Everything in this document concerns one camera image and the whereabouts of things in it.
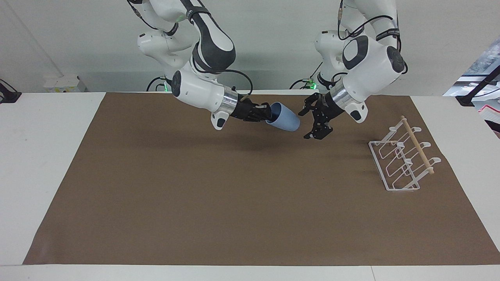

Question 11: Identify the clear plastic wrapped bundle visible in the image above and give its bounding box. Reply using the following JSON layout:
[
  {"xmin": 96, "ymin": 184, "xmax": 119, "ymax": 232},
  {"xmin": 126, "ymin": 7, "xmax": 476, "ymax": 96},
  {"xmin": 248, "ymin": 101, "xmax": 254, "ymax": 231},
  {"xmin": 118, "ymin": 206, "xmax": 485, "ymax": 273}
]
[{"xmin": 443, "ymin": 36, "xmax": 500, "ymax": 97}]

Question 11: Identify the black stand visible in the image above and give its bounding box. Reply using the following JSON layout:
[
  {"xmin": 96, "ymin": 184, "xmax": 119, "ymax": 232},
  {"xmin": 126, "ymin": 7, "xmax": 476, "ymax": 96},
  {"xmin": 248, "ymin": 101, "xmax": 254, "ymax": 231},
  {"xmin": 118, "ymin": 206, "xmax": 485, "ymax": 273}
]
[
  {"xmin": 0, "ymin": 79, "xmax": 22, "ymax": 104},
  {"xmin": 455, "ymin": 64, "xmax": 500, "ymax": 107}
]

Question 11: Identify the blue cup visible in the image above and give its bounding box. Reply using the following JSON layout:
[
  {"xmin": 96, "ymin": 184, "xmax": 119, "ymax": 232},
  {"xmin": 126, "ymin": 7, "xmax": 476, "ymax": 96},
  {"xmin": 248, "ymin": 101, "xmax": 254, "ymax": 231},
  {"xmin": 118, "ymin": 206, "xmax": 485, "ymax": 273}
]
[{"xmin": 265, "ymin": 102, "xmax": 301, "ymax": 132}]

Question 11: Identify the white wire cup holder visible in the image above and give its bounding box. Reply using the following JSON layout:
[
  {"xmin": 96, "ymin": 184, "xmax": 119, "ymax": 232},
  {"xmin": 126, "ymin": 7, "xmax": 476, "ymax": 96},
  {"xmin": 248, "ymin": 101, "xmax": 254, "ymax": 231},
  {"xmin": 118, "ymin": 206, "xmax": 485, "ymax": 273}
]
[{"xmin": 368, "ymin": 115, "xmax": 442, "ymax": 192}]

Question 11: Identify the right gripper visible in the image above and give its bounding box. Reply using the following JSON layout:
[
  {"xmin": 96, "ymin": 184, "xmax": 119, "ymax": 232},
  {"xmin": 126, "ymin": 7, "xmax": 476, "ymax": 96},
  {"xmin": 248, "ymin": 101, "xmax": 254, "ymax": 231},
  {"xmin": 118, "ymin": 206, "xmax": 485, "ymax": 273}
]
[{"xmin": 230, "ymin": 98, "xmax": 257, "ymax": 122}]

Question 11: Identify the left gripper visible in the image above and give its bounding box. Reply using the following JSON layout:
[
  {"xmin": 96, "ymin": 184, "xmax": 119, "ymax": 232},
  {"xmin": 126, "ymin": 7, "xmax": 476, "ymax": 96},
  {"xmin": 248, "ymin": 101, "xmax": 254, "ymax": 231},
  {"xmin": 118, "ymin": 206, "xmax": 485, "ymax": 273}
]
[{"xmin": 298, "ymin": 92, "xmax": 346, "ymax": 140}]

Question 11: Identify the black cable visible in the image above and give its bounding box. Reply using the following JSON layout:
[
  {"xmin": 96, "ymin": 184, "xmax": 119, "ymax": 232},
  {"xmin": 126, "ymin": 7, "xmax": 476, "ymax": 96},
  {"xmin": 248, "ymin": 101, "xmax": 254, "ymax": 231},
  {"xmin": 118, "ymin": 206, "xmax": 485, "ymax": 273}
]
[
  {"xmin": 337, "ymin": 0, "xmax": 400, "ymax": 41},
  {"xmin": 190, "ymin": 55, "xmax": 254, "ymax": 103},
  {"xmin": 146, "ymin": 76, "xmax": 169, "ymax": 92},
  {"xmin": 289, "ymin": 78, "xmax": 315, "ymax": 90}
]

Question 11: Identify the white box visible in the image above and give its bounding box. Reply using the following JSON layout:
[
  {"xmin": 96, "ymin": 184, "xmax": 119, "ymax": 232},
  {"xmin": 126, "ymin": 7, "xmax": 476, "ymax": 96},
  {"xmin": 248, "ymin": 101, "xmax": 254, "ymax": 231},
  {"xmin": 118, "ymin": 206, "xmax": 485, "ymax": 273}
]
[{"xmin": 43, "ymin": 75, "xmax": 81, "ymax": 93}]

